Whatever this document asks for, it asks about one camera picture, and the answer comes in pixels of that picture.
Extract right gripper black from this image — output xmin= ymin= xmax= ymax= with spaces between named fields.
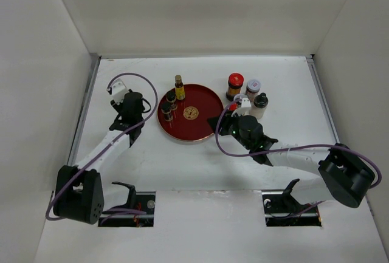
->
xmin=207 ymin=108 xmax=252 ymax=150

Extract small black cap bottle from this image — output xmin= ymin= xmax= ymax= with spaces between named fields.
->
xmin=160 ymin=101 xmax=173 ymax=122
xmin=166 ymin=91 xmax=177 ymax=111

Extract yellow label brown bottle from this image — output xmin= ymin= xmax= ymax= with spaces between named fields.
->
xmin=174 ymin=75 xmax=185 ymax=101

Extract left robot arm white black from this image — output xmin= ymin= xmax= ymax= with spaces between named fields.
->
xmin=46 ymin=89 xmax=155 ymax=225

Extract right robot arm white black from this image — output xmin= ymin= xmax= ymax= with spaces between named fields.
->
xmin=207 ymin=112 xmax=379 ymax=212

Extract round red tray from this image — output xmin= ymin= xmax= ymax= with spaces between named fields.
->
xmin=157 ymin=84 xmax=224 ymax=142

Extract small red lid jar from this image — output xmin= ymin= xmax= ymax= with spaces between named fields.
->
xmin=229 ymin=103 xmax=239 ymax=111

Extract small white lid jar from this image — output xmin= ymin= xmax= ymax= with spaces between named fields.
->
xmin=234 ymin=94 xmax=246 ymax=100

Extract red lid sauce jar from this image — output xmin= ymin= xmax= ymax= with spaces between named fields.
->
xmin=225 ymin=73 xmax=244 ymax=101

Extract white bottle black cap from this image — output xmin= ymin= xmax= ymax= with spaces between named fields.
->
xmin=249 ymin=92 xmax=269 ymax=119

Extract white lid spice jar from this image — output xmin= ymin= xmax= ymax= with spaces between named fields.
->
xmin=246 ymin=79 xmax=261 ymax=98

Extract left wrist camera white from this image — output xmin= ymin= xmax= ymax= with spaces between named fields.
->
xmin=108 ymin=78 xmax=129 ymax=104

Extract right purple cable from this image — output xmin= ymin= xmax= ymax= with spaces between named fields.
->
xmin=215 ymin=100 xmax=382 ymax=190

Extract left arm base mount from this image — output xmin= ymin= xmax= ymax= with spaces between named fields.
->
xmin=98 ymin=182 xmax=156 ymax=228

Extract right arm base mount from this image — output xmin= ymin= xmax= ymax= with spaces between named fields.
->
xmin=262 ymin=179 xmax=322 ymax=227

